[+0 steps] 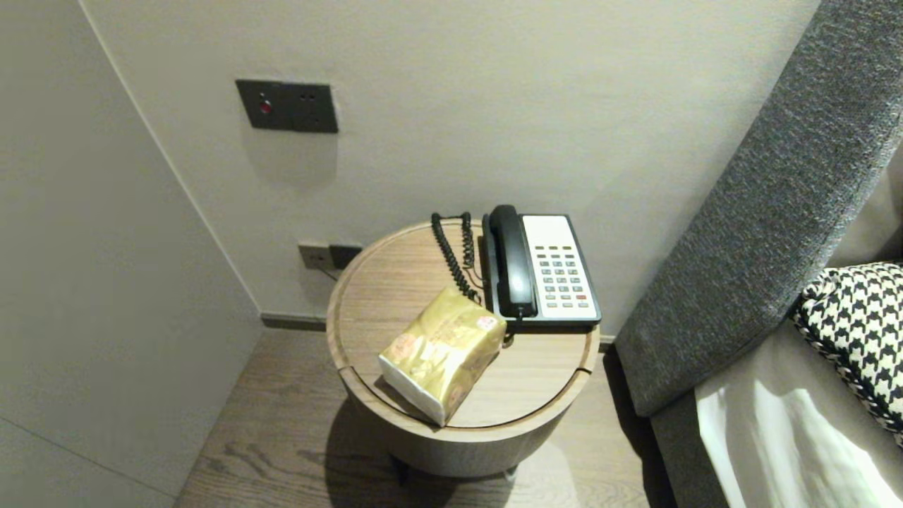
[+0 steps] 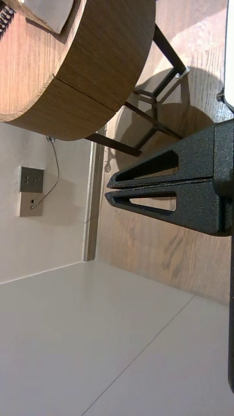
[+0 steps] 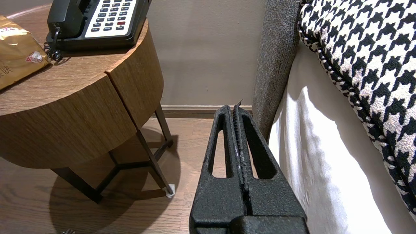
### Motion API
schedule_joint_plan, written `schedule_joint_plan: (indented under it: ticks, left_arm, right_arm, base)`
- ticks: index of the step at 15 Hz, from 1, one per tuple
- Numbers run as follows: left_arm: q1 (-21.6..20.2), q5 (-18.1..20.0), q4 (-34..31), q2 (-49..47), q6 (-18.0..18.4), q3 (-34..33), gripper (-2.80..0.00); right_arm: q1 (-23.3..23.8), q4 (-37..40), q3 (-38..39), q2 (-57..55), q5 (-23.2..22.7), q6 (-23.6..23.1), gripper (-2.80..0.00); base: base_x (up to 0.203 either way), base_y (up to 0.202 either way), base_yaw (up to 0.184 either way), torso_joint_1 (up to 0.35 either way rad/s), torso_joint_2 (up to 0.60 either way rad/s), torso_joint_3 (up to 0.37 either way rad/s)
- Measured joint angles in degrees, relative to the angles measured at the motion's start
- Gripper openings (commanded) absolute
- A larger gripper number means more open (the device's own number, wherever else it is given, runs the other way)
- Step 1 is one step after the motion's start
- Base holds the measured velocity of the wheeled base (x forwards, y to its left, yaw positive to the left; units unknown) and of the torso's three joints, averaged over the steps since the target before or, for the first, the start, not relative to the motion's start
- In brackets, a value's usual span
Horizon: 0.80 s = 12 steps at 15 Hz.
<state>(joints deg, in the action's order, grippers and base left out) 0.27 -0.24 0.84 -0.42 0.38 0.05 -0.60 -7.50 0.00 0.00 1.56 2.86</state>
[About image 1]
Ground grey fabric headboard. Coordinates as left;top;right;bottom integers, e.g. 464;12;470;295
614;0;903;418

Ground grey wall power outlet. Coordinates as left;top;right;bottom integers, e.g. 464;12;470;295
329;243;363;270

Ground black telephone handset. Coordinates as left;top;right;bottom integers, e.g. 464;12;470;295
488;205;540;319

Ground grey upholstered bed base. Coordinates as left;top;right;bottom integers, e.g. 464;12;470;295
651;390;743;508

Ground black coiled telephone cord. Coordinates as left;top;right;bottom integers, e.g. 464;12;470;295
431;211;518;349

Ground white bed sheet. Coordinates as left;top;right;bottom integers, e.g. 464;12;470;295
695;317;903;508

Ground round wooden side table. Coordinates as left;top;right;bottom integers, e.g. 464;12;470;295
326;219;602;479

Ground gold tissue pack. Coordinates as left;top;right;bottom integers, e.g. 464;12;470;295
377;286;509;428

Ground dark wall switch panel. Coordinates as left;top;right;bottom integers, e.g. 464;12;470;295
236;79;339;134

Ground beige wall data socket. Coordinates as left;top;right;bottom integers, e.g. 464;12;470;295
298;242;331;270

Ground black white houndstooth pillow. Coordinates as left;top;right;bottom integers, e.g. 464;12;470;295
790;261;903;447

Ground black and white desk phone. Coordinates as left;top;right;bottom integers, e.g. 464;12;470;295
482;213;603;332

